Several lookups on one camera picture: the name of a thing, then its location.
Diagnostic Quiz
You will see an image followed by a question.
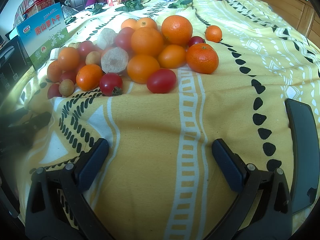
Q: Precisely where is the green bok choy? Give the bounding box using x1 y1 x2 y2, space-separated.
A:
85 3 104 14
115 0 145 12
169 0 194 8

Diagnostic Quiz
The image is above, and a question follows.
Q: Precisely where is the pink striped cover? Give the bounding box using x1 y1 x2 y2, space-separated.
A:
14 0 54 27

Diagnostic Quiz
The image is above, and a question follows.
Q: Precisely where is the pile of oranges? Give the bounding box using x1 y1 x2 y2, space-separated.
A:
47 15 223 92

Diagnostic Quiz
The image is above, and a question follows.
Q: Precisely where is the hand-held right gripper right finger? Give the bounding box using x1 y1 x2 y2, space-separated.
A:
202 139 293 240

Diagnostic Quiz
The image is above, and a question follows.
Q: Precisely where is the brown longan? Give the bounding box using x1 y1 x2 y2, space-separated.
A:
59 79 75 97
85 51 102 66

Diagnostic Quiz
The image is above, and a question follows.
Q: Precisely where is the small cardboard box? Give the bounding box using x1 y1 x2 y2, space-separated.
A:
23 0 55 15

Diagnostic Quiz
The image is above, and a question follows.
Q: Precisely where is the banana piece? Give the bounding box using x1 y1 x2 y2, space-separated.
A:
50 47 63 61
97 28 117 50
101 46 130 75

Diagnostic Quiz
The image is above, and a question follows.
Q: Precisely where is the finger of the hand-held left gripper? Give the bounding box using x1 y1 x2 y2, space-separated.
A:
15 112 52 133

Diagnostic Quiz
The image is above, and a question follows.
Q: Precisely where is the wooden wardrobe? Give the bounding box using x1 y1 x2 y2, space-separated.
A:
255 0 320 45

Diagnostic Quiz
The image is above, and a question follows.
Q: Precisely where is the black box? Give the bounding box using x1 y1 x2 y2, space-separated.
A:
0 35 34 87

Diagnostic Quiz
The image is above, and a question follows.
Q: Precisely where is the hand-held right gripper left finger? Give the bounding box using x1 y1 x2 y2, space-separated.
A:
24 138 115 240

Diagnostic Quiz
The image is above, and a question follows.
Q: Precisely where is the blue carton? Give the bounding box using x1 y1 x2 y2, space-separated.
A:
16 2 69 70

